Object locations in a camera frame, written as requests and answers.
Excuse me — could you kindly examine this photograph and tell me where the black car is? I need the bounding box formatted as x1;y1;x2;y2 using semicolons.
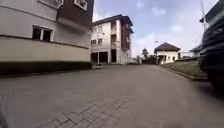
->
198;0;224;90

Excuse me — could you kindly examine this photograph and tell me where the small white house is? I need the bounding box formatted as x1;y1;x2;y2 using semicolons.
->
153;41;182;65

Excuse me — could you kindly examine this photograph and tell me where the pole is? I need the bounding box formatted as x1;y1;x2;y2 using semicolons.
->
199;0;207;31

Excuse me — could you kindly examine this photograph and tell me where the tree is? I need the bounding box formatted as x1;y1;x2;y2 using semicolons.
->
140;47;150;61

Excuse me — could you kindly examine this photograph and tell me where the white multi-storey building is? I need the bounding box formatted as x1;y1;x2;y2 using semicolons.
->
89;13;135;66

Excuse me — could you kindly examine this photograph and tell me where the grass strip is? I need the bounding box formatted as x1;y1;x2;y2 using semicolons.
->
160;59;209;81

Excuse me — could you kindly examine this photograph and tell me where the white and brown building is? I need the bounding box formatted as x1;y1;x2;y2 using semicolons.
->
0;0;96;64

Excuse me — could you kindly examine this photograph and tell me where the grey paved brick road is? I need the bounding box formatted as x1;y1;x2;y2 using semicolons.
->
0;63;224;128

